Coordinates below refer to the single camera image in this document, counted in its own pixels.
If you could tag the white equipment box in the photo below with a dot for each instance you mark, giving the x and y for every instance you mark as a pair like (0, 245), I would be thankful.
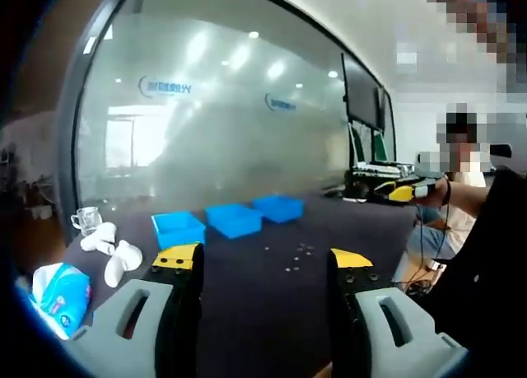
(379, 170)

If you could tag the screws nuts washers group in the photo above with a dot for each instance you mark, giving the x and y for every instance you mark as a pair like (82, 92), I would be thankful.
(267, 248)

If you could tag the person's right hand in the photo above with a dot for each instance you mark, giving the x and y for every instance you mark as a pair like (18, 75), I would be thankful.
(437, 194)

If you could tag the clear glass mug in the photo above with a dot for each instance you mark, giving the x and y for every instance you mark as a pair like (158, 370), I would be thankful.
(88, 221)

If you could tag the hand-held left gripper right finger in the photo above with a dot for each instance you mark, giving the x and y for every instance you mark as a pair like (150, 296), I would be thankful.
(411, 345)

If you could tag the blue white tissue pack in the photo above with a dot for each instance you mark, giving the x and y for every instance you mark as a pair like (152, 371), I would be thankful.
(59, 300)

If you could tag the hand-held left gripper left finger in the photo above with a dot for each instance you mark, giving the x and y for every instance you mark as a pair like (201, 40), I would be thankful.
(111, 337)

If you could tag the blue logo glass sticker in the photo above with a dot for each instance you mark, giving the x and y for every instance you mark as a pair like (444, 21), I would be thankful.
(280, 102)
(164, 86)

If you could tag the blue plastic bin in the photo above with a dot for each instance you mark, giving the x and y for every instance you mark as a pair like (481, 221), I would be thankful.
(234, 223)
(181, 234)
(280, 211)

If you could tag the large black monitor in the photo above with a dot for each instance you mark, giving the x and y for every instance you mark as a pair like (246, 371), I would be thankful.
(360, 94)

